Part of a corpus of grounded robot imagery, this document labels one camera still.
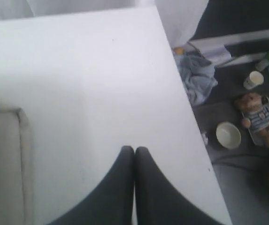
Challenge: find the cream fabric duffel bag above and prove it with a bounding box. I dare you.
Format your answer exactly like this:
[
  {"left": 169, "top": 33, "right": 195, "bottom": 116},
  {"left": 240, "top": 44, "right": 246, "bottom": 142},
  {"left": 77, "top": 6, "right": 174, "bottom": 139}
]
[{"left": 0, "top": 99, "right": 34, "bottom": 225}]

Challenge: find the small yellow object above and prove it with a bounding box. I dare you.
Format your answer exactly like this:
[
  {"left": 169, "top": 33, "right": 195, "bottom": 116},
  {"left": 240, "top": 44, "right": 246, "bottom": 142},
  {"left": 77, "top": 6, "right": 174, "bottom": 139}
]
[{"left": 173, "top": 47, "right": 184, "bottom": 55}]

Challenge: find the light blue crumpled cloth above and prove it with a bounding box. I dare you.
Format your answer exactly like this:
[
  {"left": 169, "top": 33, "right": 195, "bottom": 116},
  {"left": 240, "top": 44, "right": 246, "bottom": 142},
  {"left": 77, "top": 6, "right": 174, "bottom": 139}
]
[{"left": 173, "top": 53, "right": 218, "bottom": 106}]

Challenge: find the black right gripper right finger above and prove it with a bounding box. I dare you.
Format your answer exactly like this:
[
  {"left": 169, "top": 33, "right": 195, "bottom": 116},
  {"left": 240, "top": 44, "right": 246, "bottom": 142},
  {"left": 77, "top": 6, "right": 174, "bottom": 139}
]
[{"left": 134, "top": 147, "right": 220, "bottom": 225}]

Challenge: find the brown teddy bear striped shirt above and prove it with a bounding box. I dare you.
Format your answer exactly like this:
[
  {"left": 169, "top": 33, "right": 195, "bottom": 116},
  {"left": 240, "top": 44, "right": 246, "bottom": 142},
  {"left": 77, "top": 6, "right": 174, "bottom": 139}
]
[{"left": 234, "top": 92, "right": 269, "bottom": 148}]

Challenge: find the white bottle green cap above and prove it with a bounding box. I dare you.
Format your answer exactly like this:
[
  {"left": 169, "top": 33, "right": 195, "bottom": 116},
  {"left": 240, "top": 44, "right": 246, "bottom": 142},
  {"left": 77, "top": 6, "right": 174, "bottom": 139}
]
[{"left": 255, "top": 51, "right": 269, "bottom": 72}]

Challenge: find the white paper cup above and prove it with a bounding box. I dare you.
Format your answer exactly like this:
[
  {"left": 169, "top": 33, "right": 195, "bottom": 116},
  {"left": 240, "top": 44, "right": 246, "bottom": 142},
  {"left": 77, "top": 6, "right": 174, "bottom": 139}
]
[{"left": 243, "top": 71, "right": 264, "bottom": 90}]

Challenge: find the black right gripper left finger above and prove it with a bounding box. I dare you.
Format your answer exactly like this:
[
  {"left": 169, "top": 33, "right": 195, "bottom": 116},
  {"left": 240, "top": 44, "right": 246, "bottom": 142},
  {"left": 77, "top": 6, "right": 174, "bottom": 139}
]
[{"left": 50, "top": 146, "right": 134, "bottom": 225}]

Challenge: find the white ceramic bowl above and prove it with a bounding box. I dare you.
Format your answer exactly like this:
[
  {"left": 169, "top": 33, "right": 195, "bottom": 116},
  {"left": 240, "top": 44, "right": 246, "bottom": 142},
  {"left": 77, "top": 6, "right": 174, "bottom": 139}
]
[{"left": 215, "top": 122, "right": 241, "bottom": 150}]

